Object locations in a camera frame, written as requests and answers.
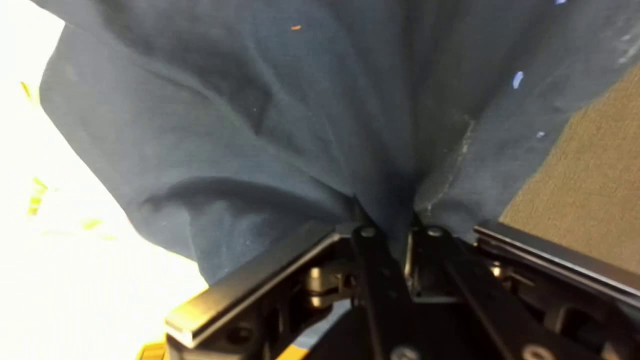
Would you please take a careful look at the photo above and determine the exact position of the white plastic basket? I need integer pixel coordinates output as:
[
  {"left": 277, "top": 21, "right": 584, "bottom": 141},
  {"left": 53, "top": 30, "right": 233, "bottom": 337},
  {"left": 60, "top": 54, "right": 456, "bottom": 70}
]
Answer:
[{"left": 0, "top": 0, "right": 209, "bottom": 360}]

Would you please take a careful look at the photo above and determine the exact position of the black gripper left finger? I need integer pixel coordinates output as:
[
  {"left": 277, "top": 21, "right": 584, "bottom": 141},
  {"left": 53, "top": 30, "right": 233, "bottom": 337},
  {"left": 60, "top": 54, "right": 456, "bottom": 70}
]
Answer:
[{"left": 163, "top": 198, "right": 415, "bottom": 360}]

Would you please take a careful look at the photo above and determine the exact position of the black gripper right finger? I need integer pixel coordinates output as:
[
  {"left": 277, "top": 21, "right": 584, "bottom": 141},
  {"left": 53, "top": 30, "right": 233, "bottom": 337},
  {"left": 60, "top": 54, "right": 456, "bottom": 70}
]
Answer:
[{"left": 404, "top": 217, "right": 640, "bottom": 360}]

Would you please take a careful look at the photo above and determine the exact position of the dark blue cloth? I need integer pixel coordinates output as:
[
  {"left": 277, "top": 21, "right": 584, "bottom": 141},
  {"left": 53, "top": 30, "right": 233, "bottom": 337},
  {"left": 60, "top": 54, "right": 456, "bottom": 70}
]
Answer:
[{"left": 27, "top": 0, "right": 640, "bottom": 285}]

